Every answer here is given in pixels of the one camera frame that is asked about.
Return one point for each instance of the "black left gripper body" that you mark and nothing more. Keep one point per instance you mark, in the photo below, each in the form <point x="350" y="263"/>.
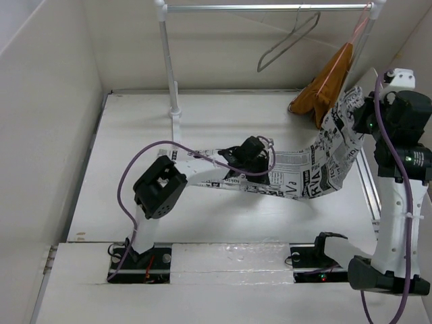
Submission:
<point x="258" y="165"/>

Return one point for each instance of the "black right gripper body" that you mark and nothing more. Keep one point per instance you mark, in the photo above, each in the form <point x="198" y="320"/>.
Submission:
<point x="366" y="120"/>

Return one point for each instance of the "newspaper print trousers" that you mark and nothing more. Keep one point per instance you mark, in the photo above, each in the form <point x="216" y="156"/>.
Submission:
<point x="316" y="170"/>

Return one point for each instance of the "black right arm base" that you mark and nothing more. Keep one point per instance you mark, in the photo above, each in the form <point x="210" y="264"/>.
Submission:
<point x="311" y="265"/>

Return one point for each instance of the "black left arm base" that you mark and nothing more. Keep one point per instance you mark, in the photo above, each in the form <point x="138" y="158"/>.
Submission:
<point x="151" y="267"/>

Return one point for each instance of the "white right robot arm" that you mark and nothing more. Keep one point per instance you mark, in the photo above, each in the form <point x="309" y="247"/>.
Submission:
<point x="393" y="268"/>

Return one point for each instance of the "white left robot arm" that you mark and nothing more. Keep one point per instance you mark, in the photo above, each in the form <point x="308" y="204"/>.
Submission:
<point x="159" y="188"/>

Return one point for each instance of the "white cardboard panel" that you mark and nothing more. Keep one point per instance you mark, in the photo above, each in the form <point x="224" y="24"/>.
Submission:
<point x="368" y="81"/>

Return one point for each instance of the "brown hanging garment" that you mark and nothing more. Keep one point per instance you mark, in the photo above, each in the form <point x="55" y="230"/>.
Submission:
<point x="322" y="93"/>

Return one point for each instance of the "white metal clothes rack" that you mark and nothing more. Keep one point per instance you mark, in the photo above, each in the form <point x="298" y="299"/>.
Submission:
<point x="237" y="47"/>

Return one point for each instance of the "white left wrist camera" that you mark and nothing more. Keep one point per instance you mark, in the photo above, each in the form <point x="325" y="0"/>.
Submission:
<point x="269" y="143"/>

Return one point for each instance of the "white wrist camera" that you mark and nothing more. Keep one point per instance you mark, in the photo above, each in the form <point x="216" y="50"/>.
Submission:
<point x="269" y="143"/>
<point x="399" y="79"/>

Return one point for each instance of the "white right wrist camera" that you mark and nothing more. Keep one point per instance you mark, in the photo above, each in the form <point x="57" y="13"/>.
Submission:
<point x="399" y="79"/>

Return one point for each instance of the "grey wire hanger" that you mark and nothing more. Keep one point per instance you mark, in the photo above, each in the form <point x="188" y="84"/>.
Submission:
<point x="299" y="31"/>

